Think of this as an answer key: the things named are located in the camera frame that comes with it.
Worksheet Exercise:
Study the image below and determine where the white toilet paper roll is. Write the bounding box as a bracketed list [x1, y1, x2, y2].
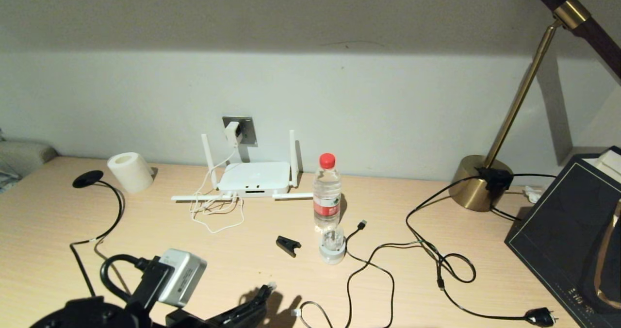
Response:
[107, 152, 154, 194]

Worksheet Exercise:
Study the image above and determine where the small black plastic clip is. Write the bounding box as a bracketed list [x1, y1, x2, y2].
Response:
[276, 235, 302, 258]

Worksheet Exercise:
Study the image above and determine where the black cable with white tag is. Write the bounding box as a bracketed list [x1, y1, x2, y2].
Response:
[291, 300, 335, 328]

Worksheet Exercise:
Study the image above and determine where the patterned fabric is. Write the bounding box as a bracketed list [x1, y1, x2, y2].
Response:
[0, 170, 21, 193]

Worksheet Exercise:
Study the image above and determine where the grey cushion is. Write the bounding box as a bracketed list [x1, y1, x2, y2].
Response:
[0, 140, 58, 176]

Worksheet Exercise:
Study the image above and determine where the black block on lamp base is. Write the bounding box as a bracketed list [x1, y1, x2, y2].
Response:
[478, 167, 515, 193]

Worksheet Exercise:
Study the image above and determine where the clear water bottle red cap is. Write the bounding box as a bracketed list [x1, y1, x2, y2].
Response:
[313, 153, 343, 232]

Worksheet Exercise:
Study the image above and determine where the brass desk lamp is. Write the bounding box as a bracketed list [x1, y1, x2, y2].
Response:
[449, 0, 621, 212]

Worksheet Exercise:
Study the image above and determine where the white wifi router with antennas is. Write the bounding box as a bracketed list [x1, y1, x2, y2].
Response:
[171, 129, 315, 202]

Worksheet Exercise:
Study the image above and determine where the black lamp power cord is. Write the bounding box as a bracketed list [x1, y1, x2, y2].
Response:
[407, 173, 558, 328]

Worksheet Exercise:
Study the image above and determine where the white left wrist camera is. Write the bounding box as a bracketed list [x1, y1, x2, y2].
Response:
[158, 249, 208, 308]

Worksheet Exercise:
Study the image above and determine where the dark blue gift bag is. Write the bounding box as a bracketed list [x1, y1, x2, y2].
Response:
[505, 146, 621, 328]

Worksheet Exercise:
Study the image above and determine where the black left camera bracket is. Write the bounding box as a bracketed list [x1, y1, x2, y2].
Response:
[129, 258, 175, 319]

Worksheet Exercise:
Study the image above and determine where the small white clear-dome humidifier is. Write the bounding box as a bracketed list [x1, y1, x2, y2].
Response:
[319, 223, 347, 264]

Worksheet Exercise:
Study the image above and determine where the white power adapter with cord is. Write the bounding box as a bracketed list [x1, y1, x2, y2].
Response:
[188, 121, 245, 234]

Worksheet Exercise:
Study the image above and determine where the black USB cable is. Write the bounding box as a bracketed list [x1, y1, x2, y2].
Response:
[345, 220, 477, 328]

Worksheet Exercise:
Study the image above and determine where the grey wall power socket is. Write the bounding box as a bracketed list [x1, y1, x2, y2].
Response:
[222, 116, 258, 147]

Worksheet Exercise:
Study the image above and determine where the white box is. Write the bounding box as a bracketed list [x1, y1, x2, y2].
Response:
[585, 149, 621, 185]

